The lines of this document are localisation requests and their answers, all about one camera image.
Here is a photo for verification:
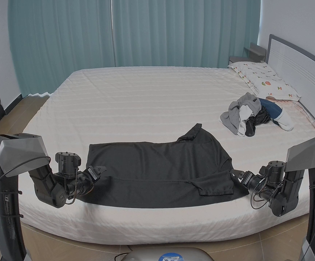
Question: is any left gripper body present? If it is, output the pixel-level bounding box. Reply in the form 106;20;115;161
76;172;99;196

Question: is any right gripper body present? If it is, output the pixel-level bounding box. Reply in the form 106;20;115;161
248;173;265;193

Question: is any black T-shirt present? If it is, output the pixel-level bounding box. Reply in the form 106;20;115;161
85;123;250;209

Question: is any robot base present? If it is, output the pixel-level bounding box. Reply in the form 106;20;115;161
121;248;211;261

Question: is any pile of clothes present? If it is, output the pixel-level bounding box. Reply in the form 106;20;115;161
220;92;294;137

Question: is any bed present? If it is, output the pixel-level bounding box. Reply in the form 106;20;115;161
19;34;315;246

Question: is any white printed pillow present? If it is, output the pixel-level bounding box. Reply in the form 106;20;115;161
227;61;302;101

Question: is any grey bedside table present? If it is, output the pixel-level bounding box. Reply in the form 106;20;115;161
229;43;267;62

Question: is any blue-green curtain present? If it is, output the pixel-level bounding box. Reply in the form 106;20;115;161
8;0;117;97
111;0;261;69

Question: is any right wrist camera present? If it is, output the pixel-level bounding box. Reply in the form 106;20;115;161
238;171;252;186

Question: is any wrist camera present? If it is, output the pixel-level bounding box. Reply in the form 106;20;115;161
87;167;101;181
238;171;252;186

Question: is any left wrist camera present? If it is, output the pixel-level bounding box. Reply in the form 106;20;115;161
87;167;101;181

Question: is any black cable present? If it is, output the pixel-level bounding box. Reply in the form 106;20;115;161
114;251;133;261

